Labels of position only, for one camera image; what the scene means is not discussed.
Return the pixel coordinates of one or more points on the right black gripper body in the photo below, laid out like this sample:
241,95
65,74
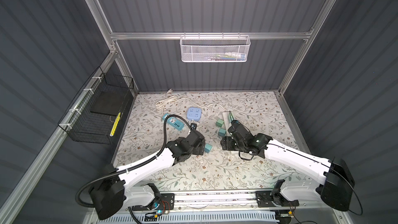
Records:
240,146

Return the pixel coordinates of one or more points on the green plug adapter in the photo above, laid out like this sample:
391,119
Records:
220,123
230,117
207,148

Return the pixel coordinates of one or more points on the white wire basket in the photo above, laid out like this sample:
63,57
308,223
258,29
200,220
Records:
195,48

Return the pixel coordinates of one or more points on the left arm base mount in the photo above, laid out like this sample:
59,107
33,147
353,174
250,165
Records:
164,202

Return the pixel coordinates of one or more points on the black flat pad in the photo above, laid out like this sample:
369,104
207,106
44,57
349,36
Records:
108,104

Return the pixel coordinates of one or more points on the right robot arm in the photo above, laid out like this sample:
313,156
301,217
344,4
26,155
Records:
329,180

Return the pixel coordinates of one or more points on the long white power strip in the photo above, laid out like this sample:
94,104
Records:
227,125

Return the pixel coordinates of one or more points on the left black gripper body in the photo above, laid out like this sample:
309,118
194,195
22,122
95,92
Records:
200,150

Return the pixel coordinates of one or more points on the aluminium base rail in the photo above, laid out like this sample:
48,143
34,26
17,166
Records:
212,200

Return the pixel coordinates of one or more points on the teal plug adapter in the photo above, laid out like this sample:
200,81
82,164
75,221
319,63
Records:
221,132

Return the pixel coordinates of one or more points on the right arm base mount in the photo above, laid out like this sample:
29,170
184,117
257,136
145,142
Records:
267,198

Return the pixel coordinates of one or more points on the teal small power strip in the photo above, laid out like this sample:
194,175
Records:
174,122

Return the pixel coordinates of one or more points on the blue square power socket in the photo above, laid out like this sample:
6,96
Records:
194,114

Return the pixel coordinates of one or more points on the pens in white basket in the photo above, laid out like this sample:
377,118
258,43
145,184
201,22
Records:
229,56

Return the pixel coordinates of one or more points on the white vented cover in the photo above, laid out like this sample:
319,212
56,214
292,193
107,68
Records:
209,217

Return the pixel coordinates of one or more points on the black wire basket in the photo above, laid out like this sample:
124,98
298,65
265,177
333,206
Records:
83,126

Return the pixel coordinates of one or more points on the yellow marker pen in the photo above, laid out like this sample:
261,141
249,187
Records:
115,125

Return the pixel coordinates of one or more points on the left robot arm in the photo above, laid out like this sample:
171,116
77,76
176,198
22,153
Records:
112,194

